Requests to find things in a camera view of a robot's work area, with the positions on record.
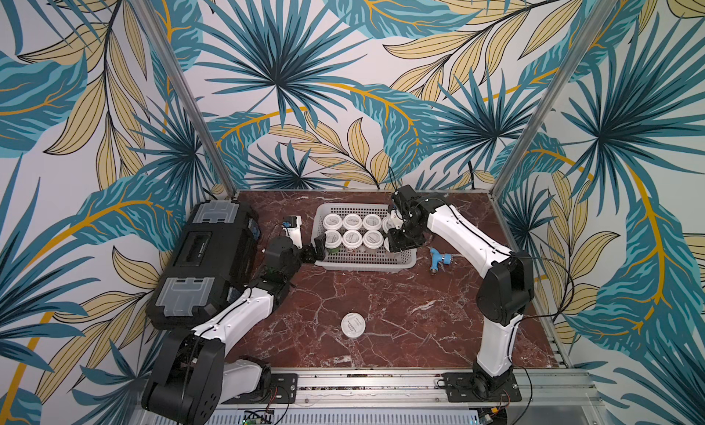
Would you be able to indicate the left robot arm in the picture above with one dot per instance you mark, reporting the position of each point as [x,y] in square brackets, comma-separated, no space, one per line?
[190,378]

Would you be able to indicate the aluminium rail frame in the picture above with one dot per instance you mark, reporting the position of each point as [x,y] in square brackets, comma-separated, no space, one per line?
[419,396]

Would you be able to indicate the right aluminium corner post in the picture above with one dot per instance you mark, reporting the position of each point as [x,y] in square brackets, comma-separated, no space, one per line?
[575,54]

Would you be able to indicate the aluminium corner post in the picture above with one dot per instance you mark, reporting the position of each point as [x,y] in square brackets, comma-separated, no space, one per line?
[149,21]
[575,54]

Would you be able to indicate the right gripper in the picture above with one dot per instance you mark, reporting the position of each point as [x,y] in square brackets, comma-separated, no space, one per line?
[397,238]

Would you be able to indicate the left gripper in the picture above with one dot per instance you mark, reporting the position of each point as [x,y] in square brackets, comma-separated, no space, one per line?
[318,249]

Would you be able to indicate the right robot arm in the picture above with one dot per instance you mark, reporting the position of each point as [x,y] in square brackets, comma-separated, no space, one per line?
[507,285]

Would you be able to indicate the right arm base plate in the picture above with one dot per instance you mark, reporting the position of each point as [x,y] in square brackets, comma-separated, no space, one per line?
[472,388]

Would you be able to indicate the black toolbox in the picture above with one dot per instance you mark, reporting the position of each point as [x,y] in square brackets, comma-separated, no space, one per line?
[210,266]

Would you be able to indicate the left aluminium corner post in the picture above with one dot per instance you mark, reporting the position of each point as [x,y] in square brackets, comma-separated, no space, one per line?
[149,21]

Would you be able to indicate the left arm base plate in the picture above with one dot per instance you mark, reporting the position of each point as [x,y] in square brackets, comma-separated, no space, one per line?
[278,389]

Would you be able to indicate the white plastic basket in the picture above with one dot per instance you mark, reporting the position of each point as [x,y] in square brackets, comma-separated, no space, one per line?
[381,261]

